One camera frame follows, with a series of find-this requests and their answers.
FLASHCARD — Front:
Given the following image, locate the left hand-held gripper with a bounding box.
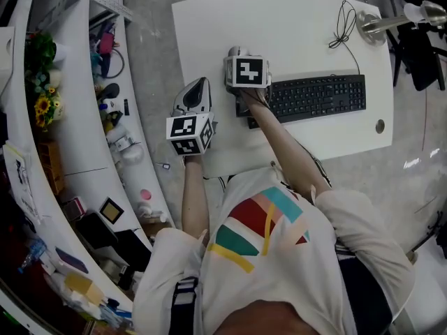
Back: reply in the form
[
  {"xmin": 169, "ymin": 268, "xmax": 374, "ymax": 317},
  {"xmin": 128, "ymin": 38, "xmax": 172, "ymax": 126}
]
[{"xmin": 166, "ymin": 77, "xmax": 219, "ymax": 157}]

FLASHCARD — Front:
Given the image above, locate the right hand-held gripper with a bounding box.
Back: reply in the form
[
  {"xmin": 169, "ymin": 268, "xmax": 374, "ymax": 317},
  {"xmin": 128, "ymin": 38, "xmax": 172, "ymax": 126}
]
[{"xmin": 223, "ymin": 51, "xmax": 274, "ymax": 99}]

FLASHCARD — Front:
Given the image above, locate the black keyboard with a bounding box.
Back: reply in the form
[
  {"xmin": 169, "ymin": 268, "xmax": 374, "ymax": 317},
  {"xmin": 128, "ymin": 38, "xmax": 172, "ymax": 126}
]
[{"xmin": 235, "ymin": 73, "xmax": 367, "ymax": 130}]

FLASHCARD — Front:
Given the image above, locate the person's left forearm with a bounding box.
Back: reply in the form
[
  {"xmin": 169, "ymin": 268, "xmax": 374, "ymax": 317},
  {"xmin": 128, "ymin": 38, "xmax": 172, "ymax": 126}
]
[{"xmin": 180, "ymin": 153, "xmax": 211, "ymax": 239}]

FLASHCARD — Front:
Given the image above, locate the person's right forearm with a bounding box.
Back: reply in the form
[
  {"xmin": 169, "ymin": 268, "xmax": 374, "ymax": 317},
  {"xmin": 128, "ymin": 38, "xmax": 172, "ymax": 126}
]
[{"xmin": 240, "ymin": 91, "xmax": 333, "ymax": 197}]

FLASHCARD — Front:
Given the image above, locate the black rounded gadget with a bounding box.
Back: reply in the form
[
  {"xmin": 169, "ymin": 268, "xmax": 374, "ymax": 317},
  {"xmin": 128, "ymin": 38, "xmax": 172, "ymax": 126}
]
[{"xmin": 96, "ymin": 82, "xmax": 121, "ymax": 101}]

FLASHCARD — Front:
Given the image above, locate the pink pouch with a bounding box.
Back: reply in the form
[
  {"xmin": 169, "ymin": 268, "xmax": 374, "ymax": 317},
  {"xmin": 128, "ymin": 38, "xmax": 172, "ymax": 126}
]
[{"xmin": 99, "ymin": 33, "xmax": 116, "ymax": 54}]

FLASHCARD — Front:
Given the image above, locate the silver desk lamp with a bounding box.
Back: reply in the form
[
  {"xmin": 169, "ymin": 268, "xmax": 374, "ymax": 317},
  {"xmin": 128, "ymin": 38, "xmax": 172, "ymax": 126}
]
[{"xmin": 356, "ymin": 0, "xmax": 447, "ymax": 45}]

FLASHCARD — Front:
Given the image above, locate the white shelving unit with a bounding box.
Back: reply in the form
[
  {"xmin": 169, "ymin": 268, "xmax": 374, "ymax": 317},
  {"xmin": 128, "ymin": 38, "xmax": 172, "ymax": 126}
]
[{"xmin": 0, "ymin": 0, "xmax": 175, "ymax": 335}]

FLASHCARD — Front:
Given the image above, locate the brown cardboard box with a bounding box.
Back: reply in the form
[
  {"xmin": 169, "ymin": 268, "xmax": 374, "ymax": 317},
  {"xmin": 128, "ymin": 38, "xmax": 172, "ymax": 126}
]
[{"xmin": 141, "ymin": 220, "xmax": 175, "ymax": 239}]

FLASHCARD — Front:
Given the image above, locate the sunflower bunch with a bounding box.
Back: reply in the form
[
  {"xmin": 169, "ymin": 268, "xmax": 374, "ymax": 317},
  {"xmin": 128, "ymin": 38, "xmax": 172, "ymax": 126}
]
[{"xmin": 34, "ymin": 87, "xmax": 66, "ymax": 128}]

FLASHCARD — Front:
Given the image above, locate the orange box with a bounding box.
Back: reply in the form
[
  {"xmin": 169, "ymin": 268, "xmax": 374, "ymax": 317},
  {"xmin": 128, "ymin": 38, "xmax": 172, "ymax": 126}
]
[{"xmin": 36, "ymin": 140, "xmax": 66, "ymax": 195}]

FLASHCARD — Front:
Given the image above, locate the black office chair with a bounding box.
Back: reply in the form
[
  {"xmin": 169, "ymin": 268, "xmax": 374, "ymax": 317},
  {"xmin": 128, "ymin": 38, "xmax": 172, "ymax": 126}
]
[{"xmin": 386, "ymin": 21, "xmax": 447, "ymax": 92}]

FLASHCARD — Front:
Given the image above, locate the green plant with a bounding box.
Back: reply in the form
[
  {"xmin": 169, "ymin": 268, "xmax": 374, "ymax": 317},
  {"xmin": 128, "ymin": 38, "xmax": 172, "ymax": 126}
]
[{"xmin": 26, "ymin": 33, "xmax": 57, "ymax": 80}]

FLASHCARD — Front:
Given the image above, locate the black box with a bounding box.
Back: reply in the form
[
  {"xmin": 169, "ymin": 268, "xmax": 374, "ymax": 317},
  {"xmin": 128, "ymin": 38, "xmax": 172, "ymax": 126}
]
[
  {"xmin": 75, "ymin": 213, "xmax": 119, "ymax": 251},
  {"xmin": 115, "ymin": 228, "xmax": 153, "ymax": 274}
]

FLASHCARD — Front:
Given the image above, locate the small pink box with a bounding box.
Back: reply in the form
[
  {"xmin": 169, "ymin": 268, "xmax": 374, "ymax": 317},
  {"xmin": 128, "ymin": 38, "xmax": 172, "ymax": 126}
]
[{"xmin": 61, "ymin": 196, "xmax": 87, "ymax": 221}]

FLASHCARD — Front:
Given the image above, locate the white printed t-shirt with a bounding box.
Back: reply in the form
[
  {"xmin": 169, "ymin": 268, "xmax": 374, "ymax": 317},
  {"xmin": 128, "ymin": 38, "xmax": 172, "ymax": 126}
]
[{"xmin": 132, "ymin": 165, "xmax": 417, "ymax": 335}]

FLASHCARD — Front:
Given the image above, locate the white paper bag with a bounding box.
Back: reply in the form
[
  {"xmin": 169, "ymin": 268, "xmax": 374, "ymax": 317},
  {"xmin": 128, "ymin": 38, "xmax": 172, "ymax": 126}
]
[{"xmin": 2, "ymin": 141, "xmax": 43, "ymax": 223}]

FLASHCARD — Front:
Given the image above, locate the purple notebook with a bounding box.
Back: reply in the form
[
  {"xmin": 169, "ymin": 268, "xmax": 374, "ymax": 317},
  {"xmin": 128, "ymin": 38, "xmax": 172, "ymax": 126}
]
[{"xmin": 54, "ymin": 246, "xmax": 90, "ymax": 274}]

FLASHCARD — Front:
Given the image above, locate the yellow box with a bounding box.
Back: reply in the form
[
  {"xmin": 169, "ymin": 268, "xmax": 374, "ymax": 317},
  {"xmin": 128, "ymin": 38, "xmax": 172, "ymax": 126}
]
[{"xmin": 64, "ymin": 272, "xmax": 105, "ymax": 306}]

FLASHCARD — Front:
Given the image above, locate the blue water bottle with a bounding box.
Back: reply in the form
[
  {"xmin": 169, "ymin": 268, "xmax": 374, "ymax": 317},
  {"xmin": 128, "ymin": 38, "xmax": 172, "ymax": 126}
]
[{"xmin": 17, "ymin": 239, "xmax": 48, "ymax": 274}]

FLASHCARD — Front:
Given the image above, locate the black cable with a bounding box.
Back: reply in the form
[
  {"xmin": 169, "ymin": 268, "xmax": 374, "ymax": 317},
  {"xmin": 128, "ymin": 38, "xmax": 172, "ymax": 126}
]
[{"xmin": 328, "ymin": 0, "xmax": 362, "ymax": 77}]

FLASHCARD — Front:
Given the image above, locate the gold picture in black frame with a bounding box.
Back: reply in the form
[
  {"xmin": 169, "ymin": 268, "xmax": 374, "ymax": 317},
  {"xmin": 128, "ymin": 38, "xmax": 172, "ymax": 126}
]
[{"xmin": 98, "ymin": 196, "xmax": 125, "ymax": 225}]

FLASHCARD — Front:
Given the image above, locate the black harness strap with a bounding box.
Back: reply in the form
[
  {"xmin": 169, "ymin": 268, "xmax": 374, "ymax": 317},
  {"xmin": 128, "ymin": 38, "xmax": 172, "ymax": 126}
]
[
  {"xmin": 170, "ymin": 276, "xmax": 200, "ymax": 335},
  {"xmin": 334, "ymin": 245, "xmax": 393, "ymax": 332}
]

